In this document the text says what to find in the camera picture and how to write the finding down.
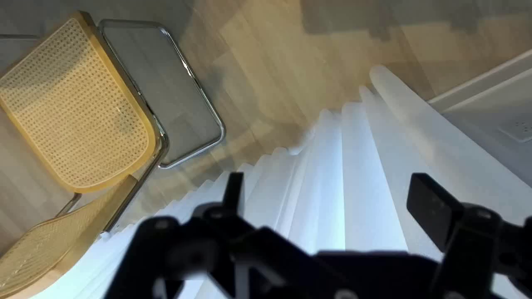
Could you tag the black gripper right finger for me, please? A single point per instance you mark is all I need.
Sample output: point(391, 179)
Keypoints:
point(471, 250)

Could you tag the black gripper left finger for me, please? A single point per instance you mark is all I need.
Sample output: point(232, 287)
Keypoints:
point(188, 255)

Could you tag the white pleated curtain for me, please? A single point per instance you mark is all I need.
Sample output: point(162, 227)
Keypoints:
point(355, 184)

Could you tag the cane seat chrome chair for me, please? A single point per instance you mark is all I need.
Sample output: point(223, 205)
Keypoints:
point(72, 111)

